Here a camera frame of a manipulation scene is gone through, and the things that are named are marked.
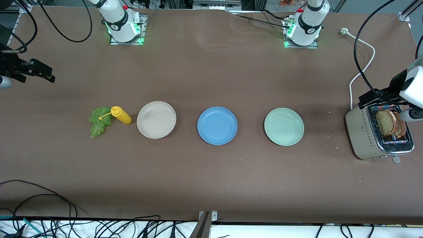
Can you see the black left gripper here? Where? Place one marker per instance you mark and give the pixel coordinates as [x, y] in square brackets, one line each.
[395, 84]

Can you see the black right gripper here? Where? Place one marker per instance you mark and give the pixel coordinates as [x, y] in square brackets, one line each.
[9, 63]

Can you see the brown bread slice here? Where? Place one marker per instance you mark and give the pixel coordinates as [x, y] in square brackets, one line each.
[383, 124]
[401, 127]

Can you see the green lettuce leaf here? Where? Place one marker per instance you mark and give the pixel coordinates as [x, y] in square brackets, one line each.
[97, 124]

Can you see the yellow mustard squeeze bottle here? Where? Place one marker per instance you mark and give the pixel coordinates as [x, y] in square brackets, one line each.
[121, 116]

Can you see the green round plate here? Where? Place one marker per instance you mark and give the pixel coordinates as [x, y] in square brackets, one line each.
[284, 126]

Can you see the beige round plate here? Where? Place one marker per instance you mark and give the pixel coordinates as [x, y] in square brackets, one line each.
[156, 119]

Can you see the blue round plate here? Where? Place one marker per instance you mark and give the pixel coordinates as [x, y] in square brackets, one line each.
[217, 125]

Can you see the silver beige toaster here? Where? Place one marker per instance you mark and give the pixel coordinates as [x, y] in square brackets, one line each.
[358, 132]

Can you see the orange object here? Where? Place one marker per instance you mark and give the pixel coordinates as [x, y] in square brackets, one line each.
[289, 2]

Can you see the brown table cover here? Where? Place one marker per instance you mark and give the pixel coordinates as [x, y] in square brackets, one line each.
[211, 82]

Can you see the aluminium frame profile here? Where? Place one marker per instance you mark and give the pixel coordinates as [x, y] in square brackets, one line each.
[15, 29]
[404, 15]

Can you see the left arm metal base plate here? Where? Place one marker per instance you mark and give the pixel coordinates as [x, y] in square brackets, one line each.
[302, 47]

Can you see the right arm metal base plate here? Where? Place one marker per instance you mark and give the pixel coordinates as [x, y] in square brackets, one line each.
[143, 29]

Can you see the grey metal bracket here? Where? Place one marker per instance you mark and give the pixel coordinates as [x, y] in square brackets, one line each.
[205, 224]

